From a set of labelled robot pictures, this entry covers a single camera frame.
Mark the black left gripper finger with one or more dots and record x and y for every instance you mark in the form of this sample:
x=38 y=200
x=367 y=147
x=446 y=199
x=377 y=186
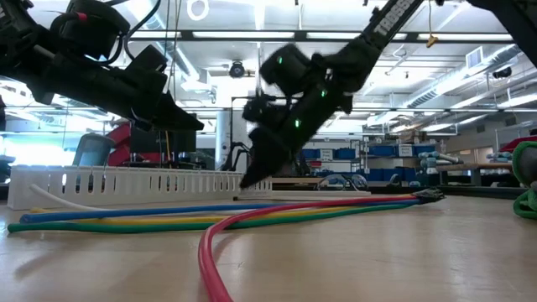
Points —
x=172 y=115

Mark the red cart top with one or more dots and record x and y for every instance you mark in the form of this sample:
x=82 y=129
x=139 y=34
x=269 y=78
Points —
x=522 y=143

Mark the light blue rolls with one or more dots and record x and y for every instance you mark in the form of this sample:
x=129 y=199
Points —
x=432 y=161

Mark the red machine housing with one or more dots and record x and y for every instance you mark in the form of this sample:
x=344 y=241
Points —
x=119 y=142

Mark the wooden workbench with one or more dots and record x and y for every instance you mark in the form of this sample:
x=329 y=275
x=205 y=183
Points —
x=474 y=166

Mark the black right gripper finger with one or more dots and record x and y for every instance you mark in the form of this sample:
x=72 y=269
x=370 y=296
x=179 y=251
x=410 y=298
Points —
x=264 y=155

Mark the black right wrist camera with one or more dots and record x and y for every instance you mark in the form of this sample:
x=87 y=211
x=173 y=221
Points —
x=262 y=110

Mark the white duct cover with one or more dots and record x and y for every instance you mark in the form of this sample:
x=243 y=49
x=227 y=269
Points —
x=314 y=195

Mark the yellow hanging plug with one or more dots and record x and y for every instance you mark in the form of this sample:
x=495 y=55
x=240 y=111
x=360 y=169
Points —
x=432 y=41

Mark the black overhead camera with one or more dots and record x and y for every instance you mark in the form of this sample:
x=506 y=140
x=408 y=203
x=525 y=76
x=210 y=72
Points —
x=237 y=69

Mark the office chair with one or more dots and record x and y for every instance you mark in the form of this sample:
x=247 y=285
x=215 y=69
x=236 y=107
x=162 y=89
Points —
x=92 y=151

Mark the black grey work glove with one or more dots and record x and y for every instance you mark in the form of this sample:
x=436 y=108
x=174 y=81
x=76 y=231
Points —
x=526 y=165

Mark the blue storage bins shelf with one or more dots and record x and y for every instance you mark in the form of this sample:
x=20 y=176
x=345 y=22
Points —
x=382 y=150

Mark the clear safety glasses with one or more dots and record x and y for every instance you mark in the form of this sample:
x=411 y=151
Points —
x=335 y=182

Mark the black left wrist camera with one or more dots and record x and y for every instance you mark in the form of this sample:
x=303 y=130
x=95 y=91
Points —
x=147 y=60

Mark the white column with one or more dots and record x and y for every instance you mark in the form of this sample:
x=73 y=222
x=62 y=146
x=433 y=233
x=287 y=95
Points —
x=224 y=138

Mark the black monitor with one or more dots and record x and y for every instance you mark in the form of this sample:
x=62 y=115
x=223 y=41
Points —
x=142 y=144

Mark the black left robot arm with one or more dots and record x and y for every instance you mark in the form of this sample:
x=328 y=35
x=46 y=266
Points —
x=96 y=29

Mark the black overhead rig beam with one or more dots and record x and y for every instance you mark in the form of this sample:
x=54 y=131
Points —
x=302 y=35

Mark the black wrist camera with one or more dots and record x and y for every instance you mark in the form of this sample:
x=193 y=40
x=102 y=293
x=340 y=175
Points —
x=262 y=110
x=147 y=60

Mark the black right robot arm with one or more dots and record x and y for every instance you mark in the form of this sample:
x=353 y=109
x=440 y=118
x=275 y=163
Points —
x=390 y=19

